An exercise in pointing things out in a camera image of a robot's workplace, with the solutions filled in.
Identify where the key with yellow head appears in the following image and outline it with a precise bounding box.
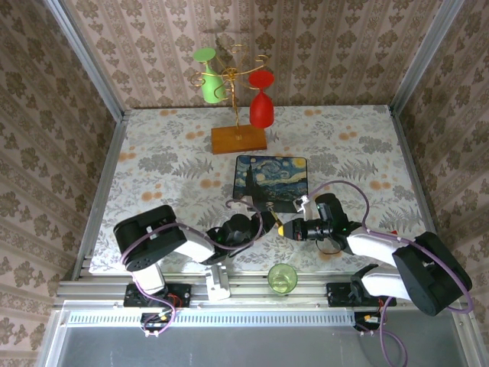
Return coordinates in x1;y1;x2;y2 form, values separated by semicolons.
271;213;293;239

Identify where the starry night painting pad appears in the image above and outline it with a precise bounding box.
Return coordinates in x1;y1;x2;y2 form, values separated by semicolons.
232;154;309;214

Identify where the green transparent plastic cup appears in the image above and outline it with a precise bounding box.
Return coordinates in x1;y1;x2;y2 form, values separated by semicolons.
267;263;299;296

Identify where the right black connector box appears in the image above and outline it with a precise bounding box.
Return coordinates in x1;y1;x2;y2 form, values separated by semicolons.
354;311;387;333

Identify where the black connector box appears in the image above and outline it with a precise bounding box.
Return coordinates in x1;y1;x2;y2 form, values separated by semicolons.
140;311;173;333
354;311;387;333

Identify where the red wine glass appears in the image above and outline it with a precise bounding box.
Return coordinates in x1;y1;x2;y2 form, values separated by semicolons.
248;70;276;128

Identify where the grey metal sheet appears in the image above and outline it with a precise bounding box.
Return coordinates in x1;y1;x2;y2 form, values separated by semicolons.
36;308;481;367

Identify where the left black connector box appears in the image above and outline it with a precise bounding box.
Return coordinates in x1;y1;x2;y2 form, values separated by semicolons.
140;311;173;333

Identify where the green wine glass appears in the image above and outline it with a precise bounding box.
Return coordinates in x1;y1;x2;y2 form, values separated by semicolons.
192;47;227;104

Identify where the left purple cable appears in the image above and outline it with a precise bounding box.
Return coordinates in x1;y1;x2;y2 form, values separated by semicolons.
120;199;264;337

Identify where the purple cable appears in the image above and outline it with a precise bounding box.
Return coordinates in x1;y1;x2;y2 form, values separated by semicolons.
305;180;474;367
120;199;264;337

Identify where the thin black cable loop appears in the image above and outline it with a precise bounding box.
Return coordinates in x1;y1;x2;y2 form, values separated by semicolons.
316;239;345;256

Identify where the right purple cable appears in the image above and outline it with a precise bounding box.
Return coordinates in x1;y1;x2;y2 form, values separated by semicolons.
305;180;474;367

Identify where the white plastic bracket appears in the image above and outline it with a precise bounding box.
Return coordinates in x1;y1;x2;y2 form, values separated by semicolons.
205;263;232;301

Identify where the aluminium front rail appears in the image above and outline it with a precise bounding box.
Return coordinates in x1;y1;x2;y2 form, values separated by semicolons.
53;270;473;311

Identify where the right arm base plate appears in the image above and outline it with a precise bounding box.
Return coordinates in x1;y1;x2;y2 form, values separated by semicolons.
326;281;397;307

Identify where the gold wire glass rack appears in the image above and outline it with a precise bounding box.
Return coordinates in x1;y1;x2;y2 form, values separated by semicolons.
189;44;270;155

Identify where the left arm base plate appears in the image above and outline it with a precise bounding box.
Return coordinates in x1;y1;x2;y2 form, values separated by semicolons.
124;282;192;307

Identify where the white slotted cable duct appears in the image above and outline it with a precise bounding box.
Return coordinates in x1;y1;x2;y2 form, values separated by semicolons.
66;308;358;326

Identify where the aluminium side rail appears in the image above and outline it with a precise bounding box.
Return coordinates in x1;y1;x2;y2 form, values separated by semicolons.
387;105;452;278
71;109;133;278

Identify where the aluminium corner post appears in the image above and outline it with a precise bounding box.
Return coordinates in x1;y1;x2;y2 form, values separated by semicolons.
389;0;465;112
44;0;127;122

